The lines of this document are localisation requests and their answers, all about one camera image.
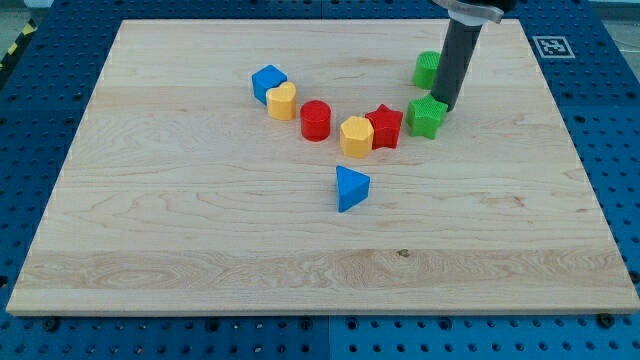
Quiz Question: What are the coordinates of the green star block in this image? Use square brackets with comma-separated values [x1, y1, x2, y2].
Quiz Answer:
[406, 95, 448, 139]

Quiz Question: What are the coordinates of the grey robot arm flange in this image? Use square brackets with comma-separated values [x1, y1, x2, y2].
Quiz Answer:
[432, 0, 517, 26]

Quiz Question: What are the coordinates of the red star block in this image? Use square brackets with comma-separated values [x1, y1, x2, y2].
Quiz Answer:
[365, 104, 403, 149]

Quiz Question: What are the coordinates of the blue triangle block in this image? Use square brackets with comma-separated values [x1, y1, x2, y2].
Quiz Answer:
[336, 165, 371, 213]

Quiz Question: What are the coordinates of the yellow hexagon block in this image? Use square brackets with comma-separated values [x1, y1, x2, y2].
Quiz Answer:
[340, 116, 374, 158]

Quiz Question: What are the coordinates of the red cylinder block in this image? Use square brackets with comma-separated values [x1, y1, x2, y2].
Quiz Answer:
[300, 100, 331, 142]

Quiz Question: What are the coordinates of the yellow heart block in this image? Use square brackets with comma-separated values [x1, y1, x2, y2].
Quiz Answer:
[266, 81, 297, 121]

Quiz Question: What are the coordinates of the light wooden board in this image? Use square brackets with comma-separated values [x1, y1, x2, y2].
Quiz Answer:
[7, 20, 639, 316]

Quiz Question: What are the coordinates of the blue cube block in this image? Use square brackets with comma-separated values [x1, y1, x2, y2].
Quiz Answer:
[251, 64, 288, 105]

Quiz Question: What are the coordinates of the green cylinder block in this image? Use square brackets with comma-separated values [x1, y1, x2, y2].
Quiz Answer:
[412, 51, 440, 90]

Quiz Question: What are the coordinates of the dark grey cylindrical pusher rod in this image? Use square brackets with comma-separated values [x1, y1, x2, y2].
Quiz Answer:
[430, 19, 482, 112]

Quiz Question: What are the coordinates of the black white fiducial marker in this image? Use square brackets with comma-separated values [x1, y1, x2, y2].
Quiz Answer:
[533, 35, 575, 59]

